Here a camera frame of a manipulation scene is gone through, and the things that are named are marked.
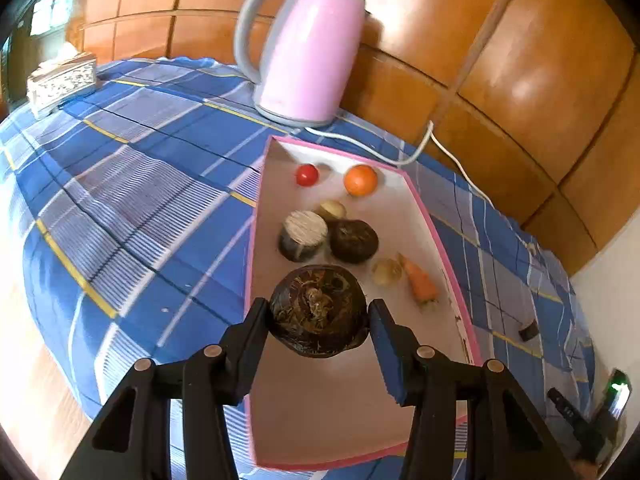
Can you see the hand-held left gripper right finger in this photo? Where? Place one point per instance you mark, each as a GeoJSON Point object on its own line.
{"type": "Point", "coordinates": [387, 355]}

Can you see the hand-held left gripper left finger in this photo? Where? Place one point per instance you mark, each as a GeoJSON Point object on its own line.
{"type": "Point", "coordinates": [250, 350]}

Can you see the black sushi roll piece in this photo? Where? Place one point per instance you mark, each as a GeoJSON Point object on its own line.
{"type": "Point", "coordinates": [302, 232]}

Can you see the small yellow longan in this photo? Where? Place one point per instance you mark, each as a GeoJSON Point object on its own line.
{"type": "Point", "coordinates": [333, 209]}
{"type": "Point", "coordinates": [386, 272]}

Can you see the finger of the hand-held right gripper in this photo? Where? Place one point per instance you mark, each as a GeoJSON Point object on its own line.
{"type": "Point", "coordinates": [565, 410]}

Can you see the orange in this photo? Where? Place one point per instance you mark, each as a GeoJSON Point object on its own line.
{"type": "Point", "coordinates": [360, 180]}

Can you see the small carrot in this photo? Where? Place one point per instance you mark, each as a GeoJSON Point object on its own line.
{"type": "Point", "coordinates": [420, 282]}

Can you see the pink electric kettle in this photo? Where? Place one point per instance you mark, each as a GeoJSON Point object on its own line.
{"type": "Point", "coordinates": [310, 60]}

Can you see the red cherry tomato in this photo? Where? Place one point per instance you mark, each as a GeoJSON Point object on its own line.
{"type": "Point", "coordinates": [306, 175]}

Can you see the pink-rimmed white tray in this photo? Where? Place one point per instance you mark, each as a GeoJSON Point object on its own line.
{"type": "Point", "coordinates": [310, 410]}

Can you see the glass window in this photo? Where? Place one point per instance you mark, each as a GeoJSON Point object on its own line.
{"type": "Point", "coordinates": [45, 10]}

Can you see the ornate white tissue box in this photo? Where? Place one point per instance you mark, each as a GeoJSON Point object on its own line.
{"type": "Point", "coordinates": [62, 82]}

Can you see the dark brown taro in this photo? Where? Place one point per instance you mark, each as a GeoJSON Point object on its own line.
{"type": "Point", "coordinates": [317, 310]}
{"type": "Point", "coordinates": [353, 240]}

